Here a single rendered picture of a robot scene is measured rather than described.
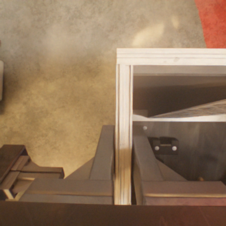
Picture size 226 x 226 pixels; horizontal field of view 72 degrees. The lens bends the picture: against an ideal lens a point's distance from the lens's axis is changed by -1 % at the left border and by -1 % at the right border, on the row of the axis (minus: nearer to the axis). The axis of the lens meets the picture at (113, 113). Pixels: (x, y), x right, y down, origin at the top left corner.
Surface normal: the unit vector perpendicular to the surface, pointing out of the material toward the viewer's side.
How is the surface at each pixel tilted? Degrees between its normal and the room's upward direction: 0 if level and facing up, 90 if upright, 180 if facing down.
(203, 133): 0
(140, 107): 0
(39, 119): 0
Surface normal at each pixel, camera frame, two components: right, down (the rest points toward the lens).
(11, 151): -0.01, -0.85
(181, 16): -0.03, 0.11
